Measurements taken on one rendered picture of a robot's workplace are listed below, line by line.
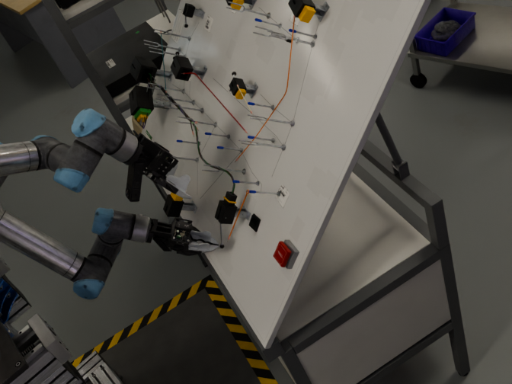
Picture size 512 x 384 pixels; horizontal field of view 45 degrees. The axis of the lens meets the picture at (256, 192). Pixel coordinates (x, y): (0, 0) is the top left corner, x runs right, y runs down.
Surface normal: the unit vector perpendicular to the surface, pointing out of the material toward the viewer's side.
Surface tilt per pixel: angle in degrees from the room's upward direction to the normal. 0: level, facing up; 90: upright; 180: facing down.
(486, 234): 0
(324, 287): 0
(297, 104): 48
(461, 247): 0
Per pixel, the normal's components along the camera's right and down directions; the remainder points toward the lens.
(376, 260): -0.31, -0.67
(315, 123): -0.84, -0.07
